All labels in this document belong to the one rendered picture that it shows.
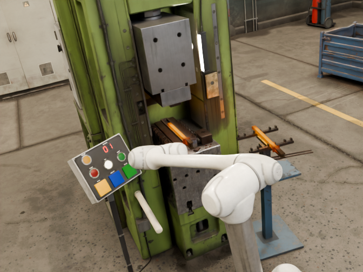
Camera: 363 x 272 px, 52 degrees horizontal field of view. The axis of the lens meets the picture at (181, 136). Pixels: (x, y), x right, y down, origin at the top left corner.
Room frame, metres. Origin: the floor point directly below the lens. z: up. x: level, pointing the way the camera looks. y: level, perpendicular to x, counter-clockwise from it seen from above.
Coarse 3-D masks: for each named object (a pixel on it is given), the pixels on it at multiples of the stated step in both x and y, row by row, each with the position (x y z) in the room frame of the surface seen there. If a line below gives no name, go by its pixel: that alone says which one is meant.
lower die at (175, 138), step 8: (160, 120) 2.56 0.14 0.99; (176, 120) 2.52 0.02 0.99; (160, 128) 2.43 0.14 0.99; (168, 128) 2.41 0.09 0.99; (184, 128) 2.37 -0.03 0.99; (160, 136) 2.33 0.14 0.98; (168, 136) 2.29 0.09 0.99; (176, 136) 2.27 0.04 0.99; (192, 136) 2.23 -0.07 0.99; (184, 144) 2.18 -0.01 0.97
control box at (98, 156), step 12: (120, 144) 1.97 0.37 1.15; (84, 156) 1.82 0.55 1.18; (96, 156) 1.85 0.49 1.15; (108, 156) 1.88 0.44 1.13; (72, 168) 1.80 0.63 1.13; (84, 168) 1.77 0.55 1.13; (96, 168) 1.80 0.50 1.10; (108, 168) 1.83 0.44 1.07; (120, 168) 1.87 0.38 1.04; (84, 180) 1.73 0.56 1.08; (96, 180) 1.76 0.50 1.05; (108, 180) 1.79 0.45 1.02; (96, 192) 1.71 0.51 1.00; (108, 192) 1.74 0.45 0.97
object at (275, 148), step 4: (252, 128) 2.37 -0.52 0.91; (256, 128) 2.34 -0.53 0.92; (256, 132) 2.31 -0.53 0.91; (260, 132) 2.27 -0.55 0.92; (260, 136) 2.24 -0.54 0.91; (264, 136) 2.21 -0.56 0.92; (264, 140) 2.18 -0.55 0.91; (268, 140) 2.14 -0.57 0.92; (272, 144) 2.09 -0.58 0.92; (272, 148) 2.04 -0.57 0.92; (276, 148) 2.02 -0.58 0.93; (276, 152) 2.01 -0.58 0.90; (280, 152) 1.97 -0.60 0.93; (284, 152) 1.96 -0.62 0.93; (280, 156) 1.96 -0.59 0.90; (284, 156) 1.95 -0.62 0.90
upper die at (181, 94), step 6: (144, 90) 2.47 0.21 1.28; (174, 90) 2.17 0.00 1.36; (180, 90) 2.19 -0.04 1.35; (186, 90) 2.20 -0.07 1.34; (150, 96) 2.36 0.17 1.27; (156, 96) 2.22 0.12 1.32; (162, 96) 2.14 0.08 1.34; (168, 96) 2.16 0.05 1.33; (174, 96) 2.17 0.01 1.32; (180, 96) 2.18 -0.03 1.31; (186, 96) 2.20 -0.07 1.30; (162, 102) 2.14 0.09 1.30; (168, 102) 2.15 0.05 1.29; (174, 102) 2.17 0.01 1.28; (180, 102) 2.18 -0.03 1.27
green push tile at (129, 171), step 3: (126, 165) 1.89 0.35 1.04; (129, 165) 1.90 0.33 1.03; (123, 168) 1.87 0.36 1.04; (126, 168) 1.88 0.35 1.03; (129, 168) 1.89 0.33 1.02; (132, 168) 1.90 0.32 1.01; (123, 171) 1.86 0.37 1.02; (126, 171) 1.87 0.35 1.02; (129, 171) 1.88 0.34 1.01; (132, 171) 1.89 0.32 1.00; (135, 171) 1.89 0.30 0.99; (126, 174) 1.85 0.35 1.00; (129, 174) 1.86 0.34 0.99; (132, 174) 1.87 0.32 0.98; (126, 177) 1.85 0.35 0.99; (129, 177) 1.85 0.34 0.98
